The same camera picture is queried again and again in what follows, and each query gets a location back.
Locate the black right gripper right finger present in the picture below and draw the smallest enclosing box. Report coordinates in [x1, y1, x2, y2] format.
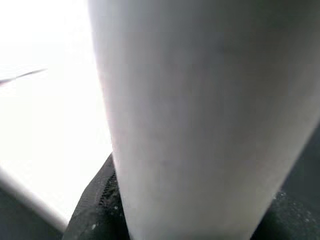
[252, 192, 320, 240]

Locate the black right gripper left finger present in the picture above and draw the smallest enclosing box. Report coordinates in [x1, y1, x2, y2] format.
[62, 152, 131, 240]

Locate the white plastic table leg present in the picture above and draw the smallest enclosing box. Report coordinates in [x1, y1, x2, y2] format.
[87, 0, 320, 240]

